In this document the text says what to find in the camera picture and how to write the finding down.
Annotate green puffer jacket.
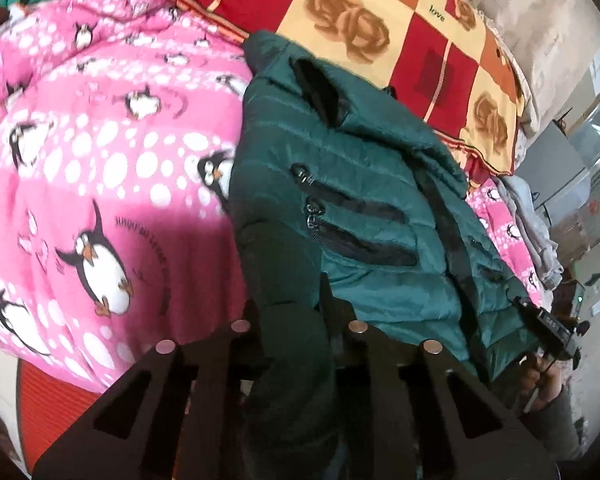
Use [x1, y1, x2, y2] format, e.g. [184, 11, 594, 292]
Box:
[227, 30, 543, 480]

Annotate red ribbed mat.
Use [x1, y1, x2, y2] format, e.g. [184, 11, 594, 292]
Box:
[16, 359, 113, 477]

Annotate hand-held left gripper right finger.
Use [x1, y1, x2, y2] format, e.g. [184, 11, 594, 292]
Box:
[320, 273, 562, 480]

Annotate person's right hand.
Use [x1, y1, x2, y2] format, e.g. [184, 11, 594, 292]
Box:
[522, 351, 567, 414]

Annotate grey clothes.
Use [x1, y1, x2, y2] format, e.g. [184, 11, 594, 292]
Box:
[494, 174, 565, 290]

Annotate red orange checkered blanket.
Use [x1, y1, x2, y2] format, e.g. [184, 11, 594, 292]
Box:
[140, 0, 528, 188]

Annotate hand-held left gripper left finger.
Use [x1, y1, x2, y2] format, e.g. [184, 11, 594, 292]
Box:
[32, 300, 262, 480]

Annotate pink penguin print blanket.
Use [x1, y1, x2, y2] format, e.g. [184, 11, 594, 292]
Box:
[0, 0, 543, 396]

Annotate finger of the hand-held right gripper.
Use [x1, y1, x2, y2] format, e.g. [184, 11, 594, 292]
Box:
[511, 296, 537, 319]

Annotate grey cabinet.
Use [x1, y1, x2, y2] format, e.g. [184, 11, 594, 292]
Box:
[514, 119, 590, 202]

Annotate person's right forearm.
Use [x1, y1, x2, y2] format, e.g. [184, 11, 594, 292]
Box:
[522, 387, 590, 465]

